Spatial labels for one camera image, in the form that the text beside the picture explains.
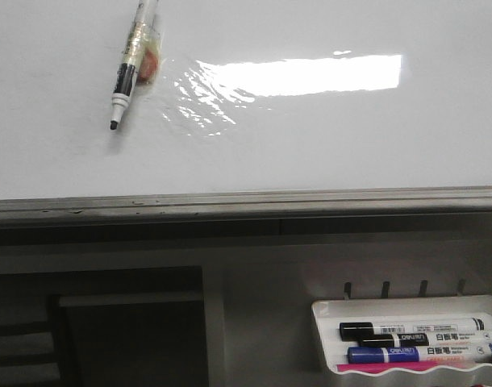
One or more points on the white whiteboard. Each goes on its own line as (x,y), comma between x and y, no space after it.
(260,108)

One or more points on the white plastic marker tray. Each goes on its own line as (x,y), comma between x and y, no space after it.
(333,350)

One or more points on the black capped marker top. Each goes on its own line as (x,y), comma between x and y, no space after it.
(350,331)

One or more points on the black capped marker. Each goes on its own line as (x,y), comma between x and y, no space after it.
(350,331)
(427,339)

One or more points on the pink eraser strip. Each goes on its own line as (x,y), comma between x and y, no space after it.
(374,368)

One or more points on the blue capped marker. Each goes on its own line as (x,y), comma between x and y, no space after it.
(366,355)

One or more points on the black capped marker middle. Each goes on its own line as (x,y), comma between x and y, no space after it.
(427,339)

